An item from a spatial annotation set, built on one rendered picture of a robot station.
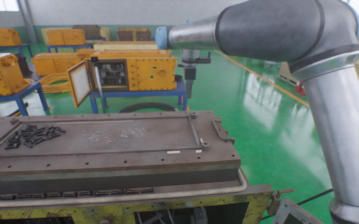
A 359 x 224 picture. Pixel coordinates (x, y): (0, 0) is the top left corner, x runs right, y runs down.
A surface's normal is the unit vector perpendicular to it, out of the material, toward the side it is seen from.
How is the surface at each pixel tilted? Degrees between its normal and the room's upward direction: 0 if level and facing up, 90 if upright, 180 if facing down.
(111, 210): 90
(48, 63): 90
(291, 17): 70
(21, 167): 0
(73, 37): 90
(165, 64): 90
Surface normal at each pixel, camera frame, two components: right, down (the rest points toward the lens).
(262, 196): 0.11, 0.47
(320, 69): -0.38, 0.77
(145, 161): 0.03, -0.88
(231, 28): -0.78, 0.20
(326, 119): -0.92, 0.18
